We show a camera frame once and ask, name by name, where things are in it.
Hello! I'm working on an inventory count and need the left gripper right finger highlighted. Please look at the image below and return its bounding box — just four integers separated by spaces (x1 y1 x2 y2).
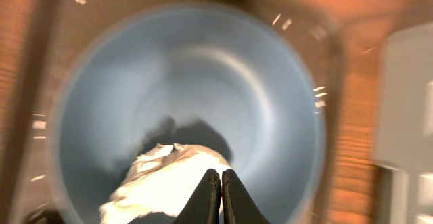
222 169 270 224

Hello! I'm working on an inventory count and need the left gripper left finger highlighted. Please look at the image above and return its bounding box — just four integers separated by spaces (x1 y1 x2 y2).
173 169 221 224

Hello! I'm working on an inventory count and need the white tissue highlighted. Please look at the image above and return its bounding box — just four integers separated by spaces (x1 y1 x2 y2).
99 143 230 224

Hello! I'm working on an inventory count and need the grey dishwasher rack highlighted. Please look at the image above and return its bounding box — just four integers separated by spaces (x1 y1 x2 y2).
373 23 432 223

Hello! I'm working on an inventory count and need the dark blue plate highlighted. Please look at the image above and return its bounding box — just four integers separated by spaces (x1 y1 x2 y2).
51 4 326 223

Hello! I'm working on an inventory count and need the brown serving tray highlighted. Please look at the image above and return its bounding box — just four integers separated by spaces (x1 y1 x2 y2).
0 0 383 224

